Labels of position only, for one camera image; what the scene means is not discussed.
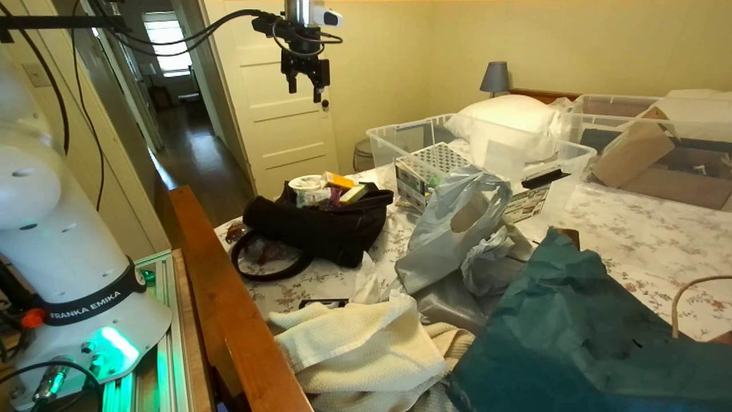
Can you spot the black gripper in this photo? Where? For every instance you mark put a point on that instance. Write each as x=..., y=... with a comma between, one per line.
x=308, y=32

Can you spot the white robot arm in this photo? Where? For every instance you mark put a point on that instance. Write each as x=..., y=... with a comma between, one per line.
x=93, y=316

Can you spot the small green white box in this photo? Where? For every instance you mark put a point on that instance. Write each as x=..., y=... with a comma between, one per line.
x=352, y=196

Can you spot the clear plastic container front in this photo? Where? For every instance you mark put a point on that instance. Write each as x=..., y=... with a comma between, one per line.
x=388, y=143

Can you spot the white door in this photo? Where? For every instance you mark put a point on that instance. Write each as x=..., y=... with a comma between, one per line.
x=281, y=134

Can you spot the black bag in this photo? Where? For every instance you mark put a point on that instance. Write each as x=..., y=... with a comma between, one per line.
x=284, y=238

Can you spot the white pillow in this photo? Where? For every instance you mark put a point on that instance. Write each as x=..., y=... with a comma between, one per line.
x=511, y=119

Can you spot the grey plastic bag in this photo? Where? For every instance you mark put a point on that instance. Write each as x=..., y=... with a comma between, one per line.
x=463, y=234

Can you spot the black remote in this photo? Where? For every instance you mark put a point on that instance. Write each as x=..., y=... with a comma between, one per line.
x=542, y=179

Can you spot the cream towel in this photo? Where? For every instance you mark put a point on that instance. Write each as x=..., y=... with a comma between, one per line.
x=372, y=357

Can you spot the wooden bed footboard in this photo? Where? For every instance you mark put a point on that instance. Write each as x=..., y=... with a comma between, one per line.
x=242, y=362

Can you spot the teal cloth bag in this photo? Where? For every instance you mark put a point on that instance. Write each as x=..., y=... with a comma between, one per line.
x=567, y=337

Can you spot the clear bin with cardboard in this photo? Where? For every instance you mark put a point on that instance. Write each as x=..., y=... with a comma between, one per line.
x=672, y=148

